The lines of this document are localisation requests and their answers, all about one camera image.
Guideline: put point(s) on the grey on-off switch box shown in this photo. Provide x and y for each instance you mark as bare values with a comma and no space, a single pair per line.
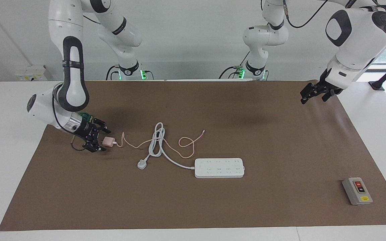
357,191

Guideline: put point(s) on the white wall socket box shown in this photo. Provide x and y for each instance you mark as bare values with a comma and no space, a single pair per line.
30,73

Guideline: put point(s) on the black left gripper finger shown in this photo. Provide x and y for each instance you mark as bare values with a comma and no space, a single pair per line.
309,92
330,95

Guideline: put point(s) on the pink charger adapter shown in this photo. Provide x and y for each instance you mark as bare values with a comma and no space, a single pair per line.
108,141

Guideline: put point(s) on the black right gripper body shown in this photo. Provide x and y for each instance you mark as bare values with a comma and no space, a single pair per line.
85,130

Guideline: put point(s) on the white power strip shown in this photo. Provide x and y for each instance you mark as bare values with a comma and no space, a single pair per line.
219,168

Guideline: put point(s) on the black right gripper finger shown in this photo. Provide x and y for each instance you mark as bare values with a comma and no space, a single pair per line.
94,144
101,126

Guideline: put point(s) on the brown paper mat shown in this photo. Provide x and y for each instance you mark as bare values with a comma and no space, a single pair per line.
213,201

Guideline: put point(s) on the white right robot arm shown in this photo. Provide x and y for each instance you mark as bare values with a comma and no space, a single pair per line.
59,26

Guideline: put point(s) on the green knife switch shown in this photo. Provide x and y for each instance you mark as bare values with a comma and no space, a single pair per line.
85,116

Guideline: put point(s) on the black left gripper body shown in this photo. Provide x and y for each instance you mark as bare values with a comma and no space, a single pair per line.
328,85

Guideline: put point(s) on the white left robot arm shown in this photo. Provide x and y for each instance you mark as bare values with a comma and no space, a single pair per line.
354,43

